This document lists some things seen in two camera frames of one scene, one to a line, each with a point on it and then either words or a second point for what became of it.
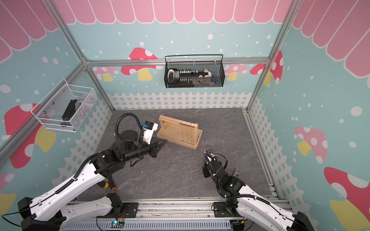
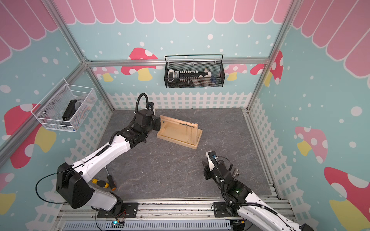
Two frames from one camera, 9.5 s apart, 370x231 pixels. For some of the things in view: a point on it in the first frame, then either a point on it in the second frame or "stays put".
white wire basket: x=65 y=107 stays put
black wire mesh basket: x=194 y=70 stays put
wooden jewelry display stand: x=183 y=133 stays put
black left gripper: x=154 y=146 -> x=157 y=121
